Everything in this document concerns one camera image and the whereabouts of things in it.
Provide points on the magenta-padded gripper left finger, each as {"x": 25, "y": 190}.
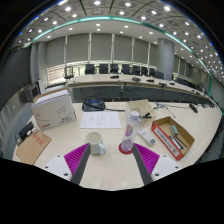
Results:
{"x": 76, "y": 160}

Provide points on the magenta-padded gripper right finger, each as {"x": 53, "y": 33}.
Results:
{"x": 146, "y": 160}

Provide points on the clear plastic water bottle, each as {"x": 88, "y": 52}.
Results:
{"x": 130, "y": 133}

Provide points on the white ceramic mug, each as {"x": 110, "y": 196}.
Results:
{"x": 94, "y": 141}

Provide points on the red-edged open cardboard box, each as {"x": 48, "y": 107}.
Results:
{"x": 163, "y": 136}

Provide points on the grey whiteboard eraser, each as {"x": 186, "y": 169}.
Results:
{"x": 174, "y": 130}

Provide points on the brown paper envelope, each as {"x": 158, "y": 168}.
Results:
{"x": 33, "y": 148}

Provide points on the printed white paper sheet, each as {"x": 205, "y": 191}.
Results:
{"x": 100, "y": 120}

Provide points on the white paper ream box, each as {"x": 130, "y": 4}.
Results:
{"x": 53, "y": 111}

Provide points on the cream desk organizer box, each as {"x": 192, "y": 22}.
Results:
{"x": 136, "y": 106}

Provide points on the black flat device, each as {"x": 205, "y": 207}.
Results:
{"x": 25, "y": 130}

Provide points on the small black desktop microphone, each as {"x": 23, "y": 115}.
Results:
{"x": 193, "y": 108}

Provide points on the long wooden conference desk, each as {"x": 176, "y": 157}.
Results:
{"x": 133, "y": 87}

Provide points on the grey boxy monitor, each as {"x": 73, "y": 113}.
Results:
{"x": 32, "y": 92}

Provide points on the row of black office chairs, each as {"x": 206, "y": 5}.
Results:
{"x": 115, "y": 69}

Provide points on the group of ceiling lights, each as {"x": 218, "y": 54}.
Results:
{"x": 96, "y": 2}

